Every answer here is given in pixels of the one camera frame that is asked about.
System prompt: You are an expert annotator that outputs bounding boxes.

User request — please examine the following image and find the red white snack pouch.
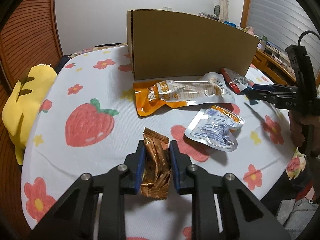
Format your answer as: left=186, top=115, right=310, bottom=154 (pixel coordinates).
left=221, top=68, right=254, bottom=94

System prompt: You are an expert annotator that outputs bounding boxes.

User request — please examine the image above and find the bronze foil candy packet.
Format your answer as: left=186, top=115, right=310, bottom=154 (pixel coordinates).
left=140, top=127, right=171, bottom=200

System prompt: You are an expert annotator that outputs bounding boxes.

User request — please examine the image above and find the person's right hand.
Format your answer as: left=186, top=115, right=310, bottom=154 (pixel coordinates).
left=287, top=109, right=320, bottom=148

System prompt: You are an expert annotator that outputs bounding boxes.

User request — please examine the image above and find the wooden desk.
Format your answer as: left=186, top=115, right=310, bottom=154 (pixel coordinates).
left=252, top=49, right=296, bottom=86

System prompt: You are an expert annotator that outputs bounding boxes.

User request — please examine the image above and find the long orange white snack pouch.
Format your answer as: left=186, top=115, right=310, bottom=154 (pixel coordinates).
left=133, top=72, right=235, bottom=116

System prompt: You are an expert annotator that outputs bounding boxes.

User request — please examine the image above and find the small orange silver snack pouch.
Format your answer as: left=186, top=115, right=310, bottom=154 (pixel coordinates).
left=184, top=105, right=245, bottom=152

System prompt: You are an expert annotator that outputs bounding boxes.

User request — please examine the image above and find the window roller blind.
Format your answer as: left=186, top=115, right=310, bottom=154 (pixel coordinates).
left=246, top=0, right=320, bottom=55

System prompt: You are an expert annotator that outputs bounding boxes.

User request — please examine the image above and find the strawberry flower print bedsheet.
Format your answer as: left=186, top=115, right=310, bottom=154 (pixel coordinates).
left=21, top=46, right=305, bottom=239

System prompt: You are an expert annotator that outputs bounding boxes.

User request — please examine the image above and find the brown cardboard box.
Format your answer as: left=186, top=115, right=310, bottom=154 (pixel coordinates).
left=126, top=9, right=259, bottom=80

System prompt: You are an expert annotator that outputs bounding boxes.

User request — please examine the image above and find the yellow plush toy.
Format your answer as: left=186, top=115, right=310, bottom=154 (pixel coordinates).
left=2, top=64, right=57, bottom=165

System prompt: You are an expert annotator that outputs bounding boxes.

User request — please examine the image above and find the floral quilt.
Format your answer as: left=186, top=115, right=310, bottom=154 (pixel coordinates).
left=68, top=42, right=127, bottom=59

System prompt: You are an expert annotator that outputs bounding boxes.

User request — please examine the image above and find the wooden slatted wardrobe door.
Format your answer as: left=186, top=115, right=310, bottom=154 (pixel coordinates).
left=1, top=0, right=62, bottom=98

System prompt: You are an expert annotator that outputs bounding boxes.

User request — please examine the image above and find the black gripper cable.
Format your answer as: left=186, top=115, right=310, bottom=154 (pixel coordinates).
left=297, top=30, right=320, bottom=46

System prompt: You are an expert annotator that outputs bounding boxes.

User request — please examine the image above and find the white wall switch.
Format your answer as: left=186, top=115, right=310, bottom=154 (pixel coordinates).
left=162, top=7, right=172, bottom=11

